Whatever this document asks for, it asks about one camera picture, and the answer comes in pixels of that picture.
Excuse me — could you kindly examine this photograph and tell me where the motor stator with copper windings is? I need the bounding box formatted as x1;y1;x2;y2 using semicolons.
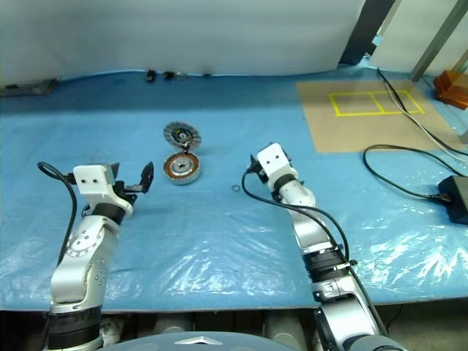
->
161;151;203;186

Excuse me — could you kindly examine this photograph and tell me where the thin black cable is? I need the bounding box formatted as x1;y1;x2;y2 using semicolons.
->
377;67;468;153

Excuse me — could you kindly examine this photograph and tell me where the brown cardboard sheet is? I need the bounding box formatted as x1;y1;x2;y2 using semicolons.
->
295;78;468;154

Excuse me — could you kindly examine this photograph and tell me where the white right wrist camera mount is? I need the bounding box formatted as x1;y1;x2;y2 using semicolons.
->
256;143;299;192

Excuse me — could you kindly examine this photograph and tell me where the grey robot torso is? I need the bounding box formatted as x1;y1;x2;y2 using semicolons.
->
112;330;294;351

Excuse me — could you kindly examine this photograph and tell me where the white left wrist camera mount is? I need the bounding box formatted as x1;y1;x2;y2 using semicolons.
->
72;163;135;220

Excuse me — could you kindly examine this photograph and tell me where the grey flat device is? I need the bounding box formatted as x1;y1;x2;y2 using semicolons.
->
1;77;61;97

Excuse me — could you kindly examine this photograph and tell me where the thick black power cable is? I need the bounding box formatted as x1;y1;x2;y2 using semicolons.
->
362;144;468;203

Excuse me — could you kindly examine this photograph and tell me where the orange brown box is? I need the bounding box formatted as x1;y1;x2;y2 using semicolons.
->
433;69;468;107

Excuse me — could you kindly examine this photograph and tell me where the aluminium frame post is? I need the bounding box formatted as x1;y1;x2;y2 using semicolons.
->
409;0;468;82

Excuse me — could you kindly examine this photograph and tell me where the silver finned rotor disc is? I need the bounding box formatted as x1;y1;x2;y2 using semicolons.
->
162;121;201;149

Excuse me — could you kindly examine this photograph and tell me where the white crumpled shape under table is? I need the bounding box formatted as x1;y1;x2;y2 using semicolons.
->
97;314;123;345

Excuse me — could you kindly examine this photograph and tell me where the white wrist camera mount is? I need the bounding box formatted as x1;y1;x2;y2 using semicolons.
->
72;163;135;220
256;143;299;192

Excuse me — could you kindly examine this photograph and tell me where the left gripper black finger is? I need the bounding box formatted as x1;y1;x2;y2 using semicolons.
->
105;162;121;184
140;161;155;194

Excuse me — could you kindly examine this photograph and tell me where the blue foam table sheet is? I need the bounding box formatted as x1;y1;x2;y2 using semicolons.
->
0;60;468;312

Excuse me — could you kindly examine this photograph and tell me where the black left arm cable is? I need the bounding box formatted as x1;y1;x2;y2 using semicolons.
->
37;161;78;266

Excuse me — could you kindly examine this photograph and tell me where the dark upright post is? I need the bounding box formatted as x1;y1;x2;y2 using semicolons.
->
341;0;396;67

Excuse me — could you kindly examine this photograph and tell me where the grey rounded shape under table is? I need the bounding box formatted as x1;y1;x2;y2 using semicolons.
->
152;314;194;336
263;313;305;345

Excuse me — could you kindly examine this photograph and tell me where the white cable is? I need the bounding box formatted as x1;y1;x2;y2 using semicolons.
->
380;78;468;162

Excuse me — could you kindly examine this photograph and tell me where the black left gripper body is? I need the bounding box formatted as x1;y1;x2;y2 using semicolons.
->
112;179;142;208

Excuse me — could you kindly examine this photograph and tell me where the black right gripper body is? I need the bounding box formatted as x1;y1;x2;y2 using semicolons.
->
248;153;268;184

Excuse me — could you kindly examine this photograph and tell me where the black power adapter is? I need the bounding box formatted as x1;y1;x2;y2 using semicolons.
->
437;175;468;225

